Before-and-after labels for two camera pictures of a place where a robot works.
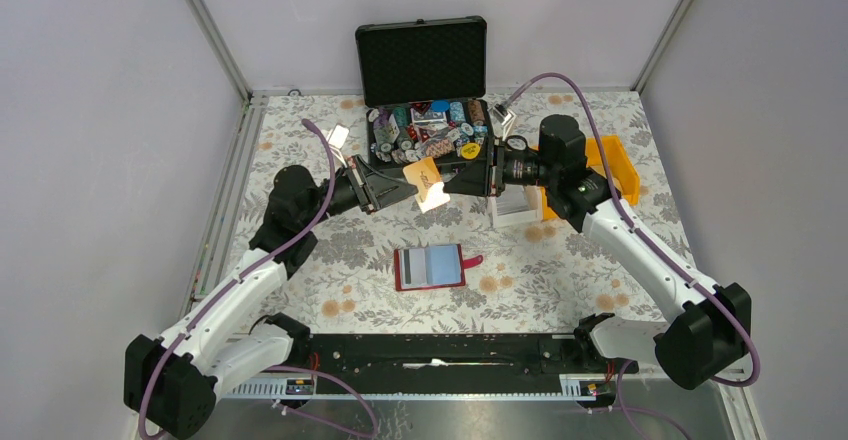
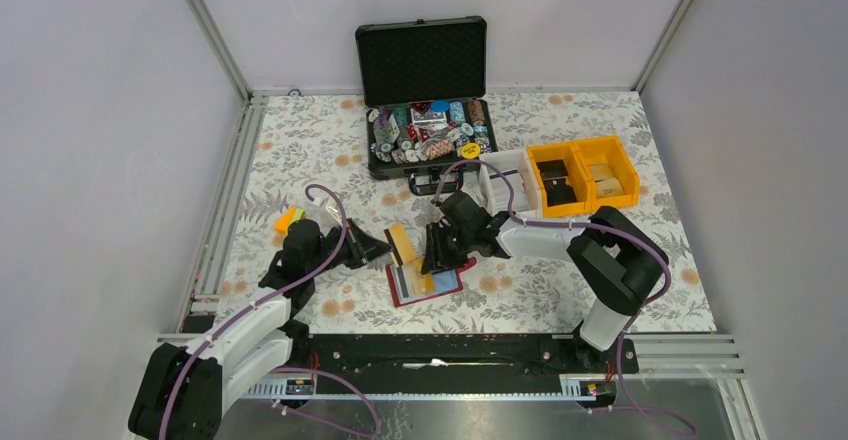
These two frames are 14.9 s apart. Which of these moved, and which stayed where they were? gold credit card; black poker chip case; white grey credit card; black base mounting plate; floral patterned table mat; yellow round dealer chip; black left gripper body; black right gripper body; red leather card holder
Moved: black right gripper body; gold credit card; white grey credit card; red leather card holder; black left gripper body
Stayed: black poker chip case; black base mounting plate; floral patterned table mat; yellow round dealer chip
